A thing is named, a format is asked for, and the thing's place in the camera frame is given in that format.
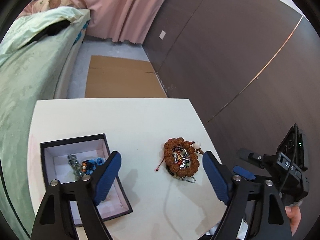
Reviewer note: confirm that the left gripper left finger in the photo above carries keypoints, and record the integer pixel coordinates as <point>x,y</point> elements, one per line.
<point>104,176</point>

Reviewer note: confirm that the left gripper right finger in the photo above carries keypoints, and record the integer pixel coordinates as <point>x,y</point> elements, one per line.
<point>219,177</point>

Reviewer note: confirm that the black jewelry box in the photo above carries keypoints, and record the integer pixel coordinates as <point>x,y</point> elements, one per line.
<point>68,160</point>

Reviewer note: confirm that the jewelry pile on table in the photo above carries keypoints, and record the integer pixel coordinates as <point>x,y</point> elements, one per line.
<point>181,159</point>

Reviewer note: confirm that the right hand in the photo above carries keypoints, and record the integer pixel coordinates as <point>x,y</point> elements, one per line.
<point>294,216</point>

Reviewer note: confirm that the white table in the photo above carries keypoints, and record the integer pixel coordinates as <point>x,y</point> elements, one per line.
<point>163,207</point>

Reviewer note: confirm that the flattened cardboard sheet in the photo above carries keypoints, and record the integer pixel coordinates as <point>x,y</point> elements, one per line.
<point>114,77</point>

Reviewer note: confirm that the green bed blanket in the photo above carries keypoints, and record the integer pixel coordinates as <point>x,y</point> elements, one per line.
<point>29,73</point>

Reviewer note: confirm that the black garment on bed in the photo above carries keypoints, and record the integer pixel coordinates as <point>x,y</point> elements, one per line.
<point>51,30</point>

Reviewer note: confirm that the pink curtain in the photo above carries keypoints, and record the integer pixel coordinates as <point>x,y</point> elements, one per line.
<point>120,20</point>

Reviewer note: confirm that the patterned pillow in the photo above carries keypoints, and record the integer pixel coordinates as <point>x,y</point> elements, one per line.
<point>45,5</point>

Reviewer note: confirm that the white wall socket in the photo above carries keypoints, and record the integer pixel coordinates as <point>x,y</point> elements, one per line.
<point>162,35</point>

